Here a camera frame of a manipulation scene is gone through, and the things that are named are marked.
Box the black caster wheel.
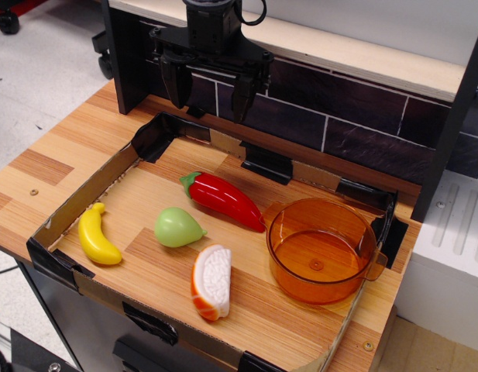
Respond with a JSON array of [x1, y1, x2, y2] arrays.
[[91, 30, 113, 80]]

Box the black chair caster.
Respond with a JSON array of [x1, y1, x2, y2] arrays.
[[0, 9, 20, 35]]

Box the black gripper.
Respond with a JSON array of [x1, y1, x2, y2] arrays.
[[150, 1, 273, 123]]

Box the orange transparent plastic pot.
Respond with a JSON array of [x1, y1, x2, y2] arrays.
[[263, 198, 387, 305]]

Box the toy salmon sushi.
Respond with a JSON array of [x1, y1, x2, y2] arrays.
[[191, 244, 232, 322]]

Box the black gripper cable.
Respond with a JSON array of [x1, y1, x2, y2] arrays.
[[236, 0, 268, 27]]

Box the green toy pear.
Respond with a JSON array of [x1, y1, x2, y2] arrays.
[[154, 207, 208, 248]]

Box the white ribbed cabinet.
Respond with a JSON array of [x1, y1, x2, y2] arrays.
[[396, 170, 478, 350]]

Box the cardboard fence with black tape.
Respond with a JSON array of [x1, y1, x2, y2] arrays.
[[27, 112, 403, 371]]

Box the yellow toy banana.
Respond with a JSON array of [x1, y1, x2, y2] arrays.
[[78, 202, 122, 265]]

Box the dark brick backsplash panel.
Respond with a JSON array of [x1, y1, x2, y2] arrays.
[[102, 0, 478, 224]]

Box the red toy chili pepper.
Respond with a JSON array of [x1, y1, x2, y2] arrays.
[[179, 171, 265, 233]]

